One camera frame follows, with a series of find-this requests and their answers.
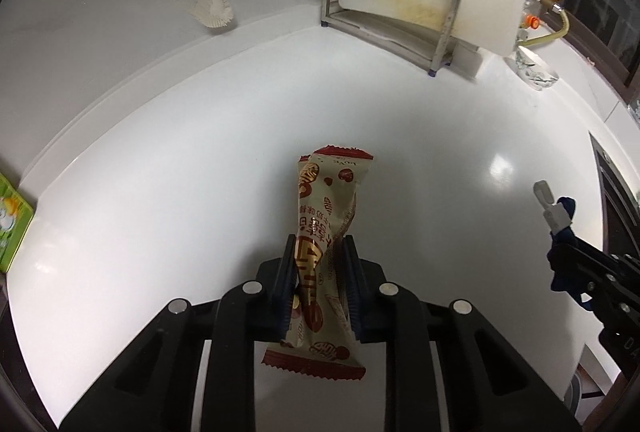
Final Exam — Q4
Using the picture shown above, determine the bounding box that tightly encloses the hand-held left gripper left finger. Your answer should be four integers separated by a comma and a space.
59, 235, 301, 432

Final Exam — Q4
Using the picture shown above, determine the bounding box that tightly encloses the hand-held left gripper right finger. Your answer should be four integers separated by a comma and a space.
341, 235, 583, 432

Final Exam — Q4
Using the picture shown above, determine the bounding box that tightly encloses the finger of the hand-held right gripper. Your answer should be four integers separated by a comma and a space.
549, 229, 640, 285
550, 259, 626, 315

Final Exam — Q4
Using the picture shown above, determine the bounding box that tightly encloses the blue and white plastic item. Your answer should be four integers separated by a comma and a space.
534, 181, 577, 238

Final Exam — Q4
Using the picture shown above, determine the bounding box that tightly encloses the red and beige snack wrapper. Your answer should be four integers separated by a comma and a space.
262, 145, 375, 380

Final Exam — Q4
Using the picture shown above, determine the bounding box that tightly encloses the black glass cooktop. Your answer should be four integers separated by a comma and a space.
590, 132, 640, 263

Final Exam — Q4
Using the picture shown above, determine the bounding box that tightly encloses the white patterned bowl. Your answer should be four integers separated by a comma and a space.
511, 47, 560, 92

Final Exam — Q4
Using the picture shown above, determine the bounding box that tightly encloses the orange capped pipe fitting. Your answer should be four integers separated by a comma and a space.
520, 12, 543, 40

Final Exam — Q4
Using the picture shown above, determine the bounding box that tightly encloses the steel cutting board rack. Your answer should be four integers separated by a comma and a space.
320, 0, 462, 77

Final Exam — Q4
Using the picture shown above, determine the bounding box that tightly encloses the green box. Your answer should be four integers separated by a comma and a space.
0, 172, 36, 273

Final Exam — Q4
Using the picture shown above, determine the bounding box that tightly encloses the yellowish hose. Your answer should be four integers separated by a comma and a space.
517, 10, 571, 48

